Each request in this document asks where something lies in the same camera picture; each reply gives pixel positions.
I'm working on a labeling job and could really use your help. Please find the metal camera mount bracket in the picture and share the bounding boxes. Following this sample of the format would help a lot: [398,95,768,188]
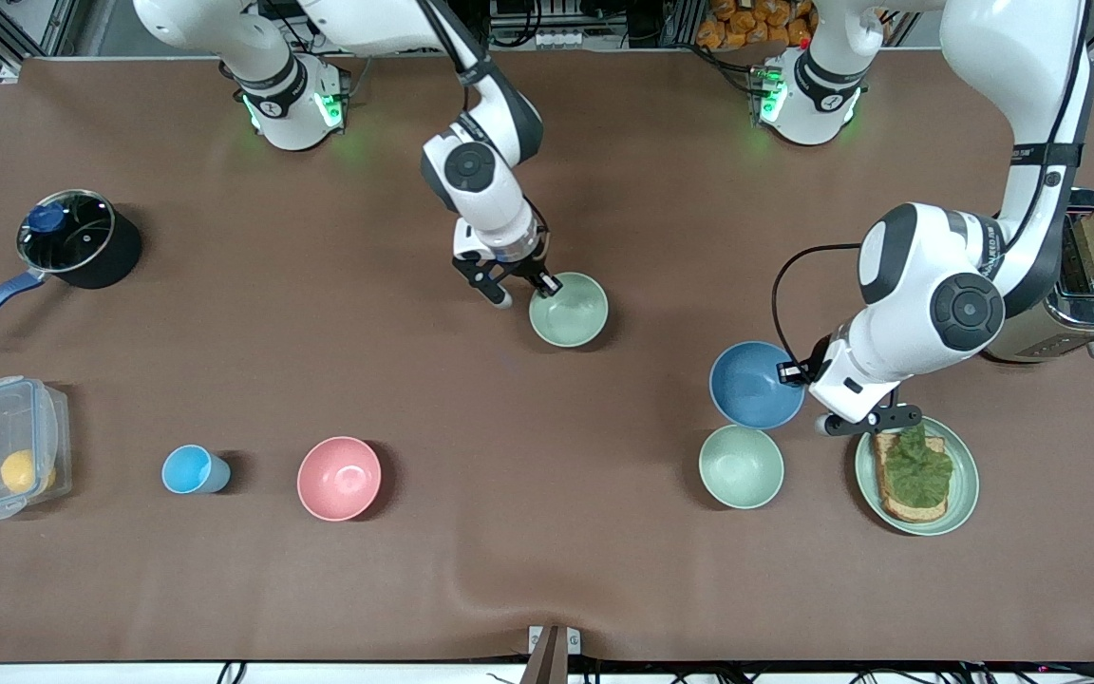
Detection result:
[528,625,581,684]

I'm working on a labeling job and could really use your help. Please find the blue bowl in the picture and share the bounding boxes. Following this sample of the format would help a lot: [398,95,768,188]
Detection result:
[708,340,807,430]

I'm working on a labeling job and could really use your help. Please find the pale green plate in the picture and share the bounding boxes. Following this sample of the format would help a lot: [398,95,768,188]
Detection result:
[855,413,980,537]

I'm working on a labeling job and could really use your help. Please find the pale green bowl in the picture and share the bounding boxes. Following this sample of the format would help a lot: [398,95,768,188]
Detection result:
[529,272,610,349]
[698,424,785,511]

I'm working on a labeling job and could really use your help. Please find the yellow lemon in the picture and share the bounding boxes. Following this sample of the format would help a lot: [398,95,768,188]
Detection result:
[0,449,56,495]

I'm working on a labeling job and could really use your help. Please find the pink bowl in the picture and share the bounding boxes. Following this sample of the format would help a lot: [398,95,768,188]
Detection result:
[296,436,383,523]

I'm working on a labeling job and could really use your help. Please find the light blue cup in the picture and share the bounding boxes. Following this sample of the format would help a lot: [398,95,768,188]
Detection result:
[161,445,232,496]

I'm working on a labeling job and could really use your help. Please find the green lettuce leaf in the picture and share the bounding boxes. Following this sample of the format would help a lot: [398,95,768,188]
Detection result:
[882,420,954,507]

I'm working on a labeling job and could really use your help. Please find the black pot with blue handle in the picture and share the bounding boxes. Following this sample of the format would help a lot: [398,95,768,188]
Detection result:
[0,190,142,345]

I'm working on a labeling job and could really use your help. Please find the bread slice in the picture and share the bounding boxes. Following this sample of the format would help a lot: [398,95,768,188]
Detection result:
[871,432,949,524]

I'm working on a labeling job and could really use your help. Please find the glass lid with blue knob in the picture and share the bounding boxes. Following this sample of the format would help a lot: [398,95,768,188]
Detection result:
[17,190,117,274]

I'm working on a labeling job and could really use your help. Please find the cream and chrome toaster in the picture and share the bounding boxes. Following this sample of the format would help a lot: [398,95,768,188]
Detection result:
[980,186,1094,364]

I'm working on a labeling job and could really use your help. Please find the bag of orange snacks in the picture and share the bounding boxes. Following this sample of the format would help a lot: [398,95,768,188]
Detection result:
[696,0,814,51]

